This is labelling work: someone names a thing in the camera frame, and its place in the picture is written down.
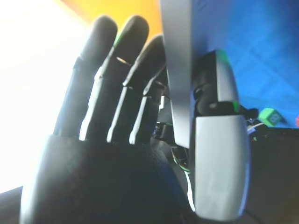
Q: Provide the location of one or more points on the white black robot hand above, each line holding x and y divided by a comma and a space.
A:
105, 175

